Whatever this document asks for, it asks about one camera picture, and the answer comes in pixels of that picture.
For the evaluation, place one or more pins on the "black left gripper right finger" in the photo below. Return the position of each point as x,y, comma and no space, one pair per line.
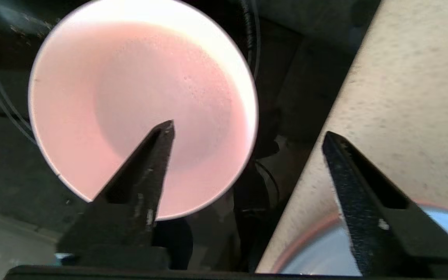
387,225

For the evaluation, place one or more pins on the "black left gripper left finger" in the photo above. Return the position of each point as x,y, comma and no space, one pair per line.
130,217

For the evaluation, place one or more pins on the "blue-grey plate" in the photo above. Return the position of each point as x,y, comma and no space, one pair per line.
325,252

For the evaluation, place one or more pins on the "pink plate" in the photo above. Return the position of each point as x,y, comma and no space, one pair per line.
305,241

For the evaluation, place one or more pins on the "pale pink bowl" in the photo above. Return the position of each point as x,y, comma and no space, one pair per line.
91,97

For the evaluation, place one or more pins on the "black induction cooktop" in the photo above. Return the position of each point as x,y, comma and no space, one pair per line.
286,97

